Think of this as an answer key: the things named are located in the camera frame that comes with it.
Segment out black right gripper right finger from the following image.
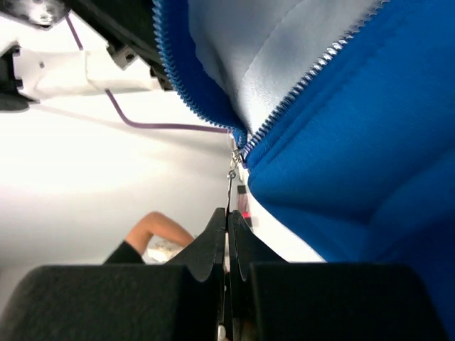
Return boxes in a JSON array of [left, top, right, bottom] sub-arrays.
[[227, 211, 448, 340]]

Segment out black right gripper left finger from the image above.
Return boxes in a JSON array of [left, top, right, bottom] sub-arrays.
[[1, 208, 226, 340]]

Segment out blue zip jacket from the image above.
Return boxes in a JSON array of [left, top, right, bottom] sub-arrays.
[[153, 1, 454, 337]]

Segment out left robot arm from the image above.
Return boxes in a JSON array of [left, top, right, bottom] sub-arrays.
[[1, 1, 173, 112]]

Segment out person's bare forearm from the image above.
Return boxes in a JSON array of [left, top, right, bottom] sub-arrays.
[[104, 212, 194, 264]]

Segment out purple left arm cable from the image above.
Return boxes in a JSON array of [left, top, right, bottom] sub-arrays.
[[65, 13, 232, 135]]

